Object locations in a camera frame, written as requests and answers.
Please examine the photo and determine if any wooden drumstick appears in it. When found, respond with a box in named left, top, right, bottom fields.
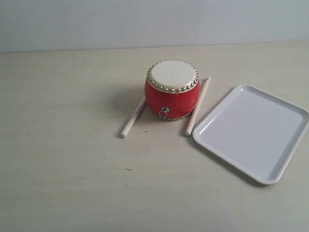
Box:
left=120, top=97, right=146, bottom=138
left=184, top=77, right=211, bottom=136

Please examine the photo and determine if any red small drum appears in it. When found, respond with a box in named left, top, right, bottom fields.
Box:
left=144, top=59, right=201, bottom=120

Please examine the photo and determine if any white plastic tray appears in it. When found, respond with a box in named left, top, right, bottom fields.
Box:
left=192, top=85, right=309, bottom=185

